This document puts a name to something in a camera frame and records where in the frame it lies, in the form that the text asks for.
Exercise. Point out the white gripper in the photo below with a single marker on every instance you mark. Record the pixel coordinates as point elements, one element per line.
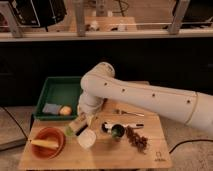
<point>78,125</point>

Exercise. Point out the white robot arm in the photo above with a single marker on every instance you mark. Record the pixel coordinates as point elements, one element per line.
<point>191,108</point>

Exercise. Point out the white paper cup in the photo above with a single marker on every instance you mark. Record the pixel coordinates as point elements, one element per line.
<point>87,138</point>

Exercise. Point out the dark green cup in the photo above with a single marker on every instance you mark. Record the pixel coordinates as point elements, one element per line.
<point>117,131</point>

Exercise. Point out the yellow orange ball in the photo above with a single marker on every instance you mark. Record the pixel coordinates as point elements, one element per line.
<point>65,110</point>

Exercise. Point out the black white marker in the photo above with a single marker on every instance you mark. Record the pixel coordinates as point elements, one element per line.
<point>107,127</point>

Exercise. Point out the grey blue sponge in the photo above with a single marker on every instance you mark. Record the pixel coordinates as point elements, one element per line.
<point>51,109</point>

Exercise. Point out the orange clay bowl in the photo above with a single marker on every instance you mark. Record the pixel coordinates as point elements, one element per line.
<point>52,134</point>

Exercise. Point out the green plastic tray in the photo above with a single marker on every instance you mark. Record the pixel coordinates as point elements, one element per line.
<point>63,91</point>

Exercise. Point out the yellow banana toy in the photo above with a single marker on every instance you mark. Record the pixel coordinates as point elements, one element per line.
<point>45,143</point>

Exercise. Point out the wooden board table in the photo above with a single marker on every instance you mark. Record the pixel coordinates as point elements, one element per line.
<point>107,153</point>

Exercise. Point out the black box top left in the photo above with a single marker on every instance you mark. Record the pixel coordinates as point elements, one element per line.
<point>38,13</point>

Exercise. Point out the metal frame rail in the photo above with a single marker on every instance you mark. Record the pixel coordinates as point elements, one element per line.
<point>116,19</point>

